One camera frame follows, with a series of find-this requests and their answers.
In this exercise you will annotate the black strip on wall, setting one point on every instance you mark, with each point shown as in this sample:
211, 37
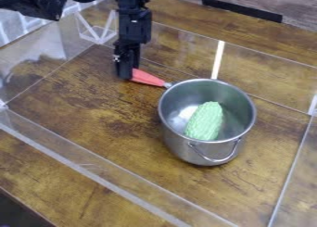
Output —
245, 10

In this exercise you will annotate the orange plastic spoon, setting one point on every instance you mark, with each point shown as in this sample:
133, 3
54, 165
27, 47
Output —
146, 78

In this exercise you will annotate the clear acrylic enclosure wall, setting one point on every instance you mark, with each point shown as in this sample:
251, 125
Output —
82, 155

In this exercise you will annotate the clear acrylic corner bracket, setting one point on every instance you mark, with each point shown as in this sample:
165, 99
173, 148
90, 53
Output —
97, 34

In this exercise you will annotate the green knitted vegetable toy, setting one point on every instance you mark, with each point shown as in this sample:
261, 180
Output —
205, 123

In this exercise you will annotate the silver metal pot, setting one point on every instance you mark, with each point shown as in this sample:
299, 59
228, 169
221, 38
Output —
177, 105

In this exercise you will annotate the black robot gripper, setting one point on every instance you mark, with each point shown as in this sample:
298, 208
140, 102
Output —
136, 24

